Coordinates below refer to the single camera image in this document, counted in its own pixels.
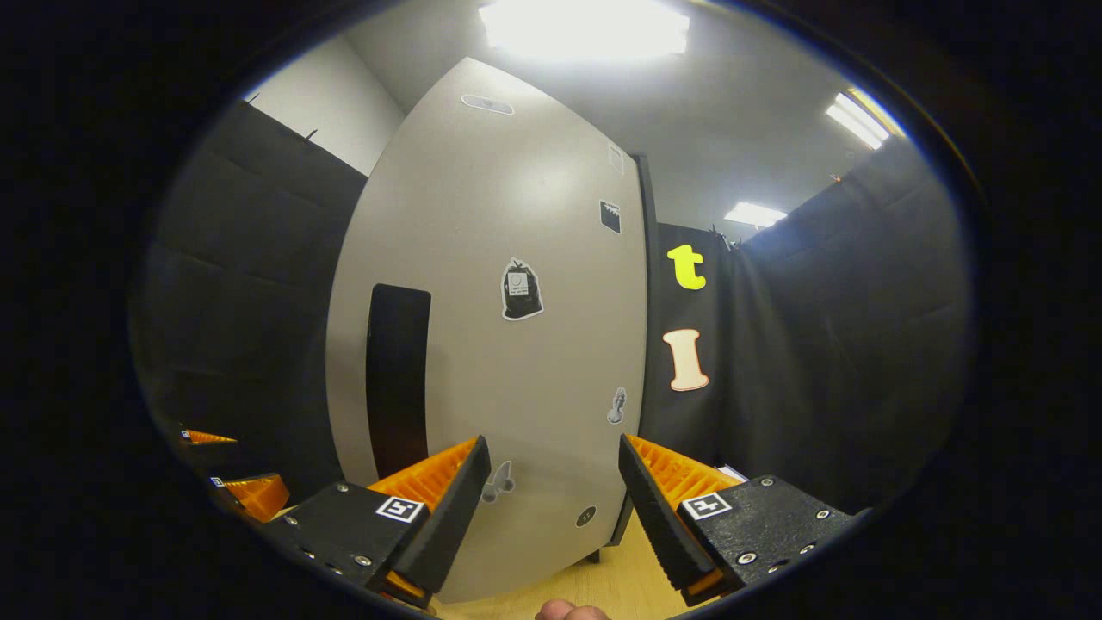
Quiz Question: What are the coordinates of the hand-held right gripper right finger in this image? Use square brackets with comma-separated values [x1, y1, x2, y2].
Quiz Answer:
[617, 434, 872, 608]

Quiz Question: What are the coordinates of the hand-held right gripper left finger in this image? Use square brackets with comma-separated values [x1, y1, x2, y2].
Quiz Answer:
[258, 435, 492, 608]

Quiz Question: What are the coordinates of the black cabinet door handle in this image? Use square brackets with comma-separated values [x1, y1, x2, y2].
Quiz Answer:
[366, 284, 431, 481]

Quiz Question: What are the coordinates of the beige cabinet door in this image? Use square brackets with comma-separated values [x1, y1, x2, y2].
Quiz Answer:
[325, 57, 648, 604]

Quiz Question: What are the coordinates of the black backdrop cloth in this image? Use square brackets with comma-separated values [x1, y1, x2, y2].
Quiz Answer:
[129, 99, 978, 518]

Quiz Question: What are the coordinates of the small ceiling light panel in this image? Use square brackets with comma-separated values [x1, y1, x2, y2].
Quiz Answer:
[723, 201, 789, 229]

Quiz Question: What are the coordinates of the long ceiling light strip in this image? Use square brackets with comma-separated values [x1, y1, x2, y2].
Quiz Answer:
[825, 86, 905, 152]

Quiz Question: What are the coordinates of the large ceiling light panel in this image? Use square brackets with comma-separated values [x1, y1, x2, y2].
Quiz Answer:
[478, 0, 691, 61]

